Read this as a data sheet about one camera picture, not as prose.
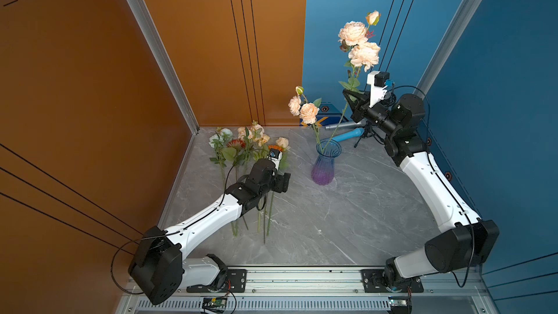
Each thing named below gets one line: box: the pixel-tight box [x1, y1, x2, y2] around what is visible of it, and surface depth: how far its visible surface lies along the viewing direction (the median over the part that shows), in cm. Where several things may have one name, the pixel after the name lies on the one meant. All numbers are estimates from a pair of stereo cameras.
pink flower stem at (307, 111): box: [288, 85, 324, 155], surface depth 77 cm
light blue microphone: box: [332, 127, 365, 143], surface depth 118 cm
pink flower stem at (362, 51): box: [321, 10, 381, 151], surface depth 55 cm
